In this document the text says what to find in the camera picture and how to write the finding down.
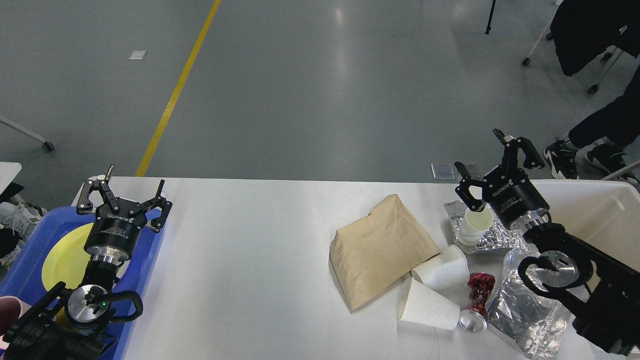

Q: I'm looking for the pale green plate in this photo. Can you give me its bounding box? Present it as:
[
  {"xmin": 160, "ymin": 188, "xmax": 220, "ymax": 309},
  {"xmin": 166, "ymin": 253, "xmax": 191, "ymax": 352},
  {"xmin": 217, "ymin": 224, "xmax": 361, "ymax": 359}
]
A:
[{"xmin": 111, "ymin": 239, "xmax": 135, "ymax": 287}]

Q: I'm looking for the person in black clothes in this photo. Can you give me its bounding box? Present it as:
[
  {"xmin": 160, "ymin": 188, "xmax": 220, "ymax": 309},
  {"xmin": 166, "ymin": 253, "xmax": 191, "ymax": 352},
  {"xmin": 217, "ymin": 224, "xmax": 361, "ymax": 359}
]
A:
[{"xmin": 544, "ymin": 69, "xmax": 640, "ymax": 180}]

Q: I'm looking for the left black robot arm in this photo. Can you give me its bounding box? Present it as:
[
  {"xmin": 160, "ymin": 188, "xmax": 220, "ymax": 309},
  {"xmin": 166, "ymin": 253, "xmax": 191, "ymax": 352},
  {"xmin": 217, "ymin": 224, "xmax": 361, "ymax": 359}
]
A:
[{"xmin": 4, "ymin": 165, "xmax": 173, "ymax": 360}]

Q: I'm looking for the upper white paper cup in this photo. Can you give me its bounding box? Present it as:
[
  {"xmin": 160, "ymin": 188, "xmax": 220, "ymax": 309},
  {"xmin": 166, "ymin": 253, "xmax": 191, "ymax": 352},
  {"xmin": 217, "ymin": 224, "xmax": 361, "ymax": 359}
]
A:
[{"xmin": 410, "ymin": 244, "xmax": 470, "ymax": 290}]

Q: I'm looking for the white side table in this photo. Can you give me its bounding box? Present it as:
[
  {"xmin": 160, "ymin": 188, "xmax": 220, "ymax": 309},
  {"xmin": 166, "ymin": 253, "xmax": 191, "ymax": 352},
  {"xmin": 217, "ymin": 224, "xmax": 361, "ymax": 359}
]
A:
[{"xmin": 0, "ymin": 116, "xmax": 55, "ymax": 193}]

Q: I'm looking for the right floor outlet plate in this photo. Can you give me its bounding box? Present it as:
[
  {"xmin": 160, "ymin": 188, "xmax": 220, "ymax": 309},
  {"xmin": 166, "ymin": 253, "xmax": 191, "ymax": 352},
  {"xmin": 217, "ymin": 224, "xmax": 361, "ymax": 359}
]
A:
[{"xmin": 464, "ymin": 162, "xmax": 483, "ymax": 180}]

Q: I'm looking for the left floor outlet plate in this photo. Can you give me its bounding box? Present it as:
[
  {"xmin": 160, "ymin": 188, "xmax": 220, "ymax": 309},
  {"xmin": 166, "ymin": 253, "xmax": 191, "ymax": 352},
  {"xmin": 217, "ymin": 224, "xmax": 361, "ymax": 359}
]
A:
[{"xmin": 430, "ymin": 162, "xmax": 457, "ymax": 181}]

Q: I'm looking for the lower white paper cup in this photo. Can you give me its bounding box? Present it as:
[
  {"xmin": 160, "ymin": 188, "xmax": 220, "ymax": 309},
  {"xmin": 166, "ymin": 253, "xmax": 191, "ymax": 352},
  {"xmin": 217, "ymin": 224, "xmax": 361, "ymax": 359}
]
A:
[{"xmin": 397, "ymin": 278, "xmax": 461, "ymax": 331}]

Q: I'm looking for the beige plastic bin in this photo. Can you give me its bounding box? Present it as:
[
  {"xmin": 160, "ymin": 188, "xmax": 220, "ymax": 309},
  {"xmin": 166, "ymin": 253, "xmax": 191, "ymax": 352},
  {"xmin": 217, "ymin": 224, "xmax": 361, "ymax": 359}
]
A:
[{"xmin": 532, "ymin": 179, "xmax": 640, "ymax": 271}]

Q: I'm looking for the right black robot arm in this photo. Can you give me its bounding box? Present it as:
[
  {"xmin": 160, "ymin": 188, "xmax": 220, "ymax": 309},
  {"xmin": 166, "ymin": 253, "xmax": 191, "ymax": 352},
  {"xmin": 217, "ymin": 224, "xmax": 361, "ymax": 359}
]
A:
[{"xmin": 454, "ymin": 129, "xmax": 640, "ymax": 356}]

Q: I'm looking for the pink ribbed cup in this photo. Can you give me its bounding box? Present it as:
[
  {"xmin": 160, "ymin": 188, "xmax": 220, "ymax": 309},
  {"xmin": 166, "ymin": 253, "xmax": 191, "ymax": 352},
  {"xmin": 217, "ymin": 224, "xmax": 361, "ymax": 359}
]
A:
[{"xmin": 0, "ymin": 295, "xmax": 32, "ymax": 337}]

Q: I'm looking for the silver foil bag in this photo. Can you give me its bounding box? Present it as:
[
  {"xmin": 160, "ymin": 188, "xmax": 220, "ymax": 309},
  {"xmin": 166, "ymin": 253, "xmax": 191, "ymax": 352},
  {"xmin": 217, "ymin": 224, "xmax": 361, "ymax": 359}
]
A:
[{"xmin": 487, "ymin": 248, "xmax": 572, "ymax": 360}]

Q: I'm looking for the black tripod leg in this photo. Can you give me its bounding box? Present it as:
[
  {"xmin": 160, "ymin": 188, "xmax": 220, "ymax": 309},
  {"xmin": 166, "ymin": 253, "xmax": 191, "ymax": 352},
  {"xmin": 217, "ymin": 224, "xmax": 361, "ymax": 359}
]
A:
[{"xmin": 484, "ymin": 0, "xmax": 498, "ymax": 35}]

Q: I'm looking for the floor outlet plate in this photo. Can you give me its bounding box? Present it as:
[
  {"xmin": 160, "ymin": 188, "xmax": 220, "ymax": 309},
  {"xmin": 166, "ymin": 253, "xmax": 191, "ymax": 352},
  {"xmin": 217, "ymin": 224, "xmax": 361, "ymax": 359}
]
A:
[
  {"xmin": 464, "ymin": 162, "xmax": 483, "ymax": 180},
  {"xmin": 430, "ymin": 162, "xmax": 457, "ymax": 181}
]

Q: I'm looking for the small foil wrapper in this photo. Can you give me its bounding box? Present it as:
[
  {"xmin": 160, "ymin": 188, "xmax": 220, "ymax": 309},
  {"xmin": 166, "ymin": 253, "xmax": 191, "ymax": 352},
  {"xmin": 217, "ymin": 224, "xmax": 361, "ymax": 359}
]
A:
[{"xmin": 444, "ymin": 200, "xmax": 527, "ymax": 255}]

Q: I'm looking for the yellow plastic plate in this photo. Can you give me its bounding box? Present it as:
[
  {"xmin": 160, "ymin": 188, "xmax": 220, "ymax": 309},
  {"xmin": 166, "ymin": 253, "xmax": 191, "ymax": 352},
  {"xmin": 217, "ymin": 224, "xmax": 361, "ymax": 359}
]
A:
[{"xmin": 41, "ymin": 223, "xmax": 93, "ymax": 291}]

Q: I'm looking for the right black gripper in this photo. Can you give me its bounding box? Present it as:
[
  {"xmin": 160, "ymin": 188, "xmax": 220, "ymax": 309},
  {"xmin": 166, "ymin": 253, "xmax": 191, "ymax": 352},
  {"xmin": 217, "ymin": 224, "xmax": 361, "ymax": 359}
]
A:
[{"xmin": 454, "ymin": 129, "xmax": 550, "ymax": 231}]

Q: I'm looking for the white paper cup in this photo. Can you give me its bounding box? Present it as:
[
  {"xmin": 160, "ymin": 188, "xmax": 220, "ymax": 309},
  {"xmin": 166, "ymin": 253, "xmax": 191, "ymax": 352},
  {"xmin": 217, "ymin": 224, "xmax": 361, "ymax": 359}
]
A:
[
  {"xmin": 410, "ymin": 244, "xmax": 470, "ymax": 290},
  {"xmin": 397, "ymin": 278, "xmax": 461, "ymax": 331}
]

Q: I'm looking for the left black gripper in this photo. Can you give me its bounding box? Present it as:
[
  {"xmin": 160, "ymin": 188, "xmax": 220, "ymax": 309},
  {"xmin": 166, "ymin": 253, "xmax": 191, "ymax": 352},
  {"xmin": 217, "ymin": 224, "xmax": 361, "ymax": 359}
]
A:
[{"xmin": 76, "ymin": 164, "xmax": 173, "ymax": 265}]

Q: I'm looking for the crushed red soda can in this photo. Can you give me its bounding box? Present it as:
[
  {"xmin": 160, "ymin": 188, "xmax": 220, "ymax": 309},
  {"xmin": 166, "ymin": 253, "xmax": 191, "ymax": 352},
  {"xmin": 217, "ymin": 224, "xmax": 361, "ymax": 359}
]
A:
[{"xmin": 458, "ymin": 272, "xmax": 496, "ymax": 333}]

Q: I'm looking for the brown paper bag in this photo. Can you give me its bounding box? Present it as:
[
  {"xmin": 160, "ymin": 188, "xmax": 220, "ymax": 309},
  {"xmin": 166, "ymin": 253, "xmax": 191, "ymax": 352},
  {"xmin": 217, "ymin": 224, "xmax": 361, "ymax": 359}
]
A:
[{"xmin": 329, "ymin": 194, "xmax": 441, "ymax": 312}]

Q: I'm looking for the white rolling chair frame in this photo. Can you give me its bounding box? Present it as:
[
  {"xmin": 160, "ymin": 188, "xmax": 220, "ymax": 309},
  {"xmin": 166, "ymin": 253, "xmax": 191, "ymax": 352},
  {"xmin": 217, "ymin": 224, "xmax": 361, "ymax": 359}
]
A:
[{"xmin": 520, "ymin": 16, "xmax": 624, "ymax": 95}]

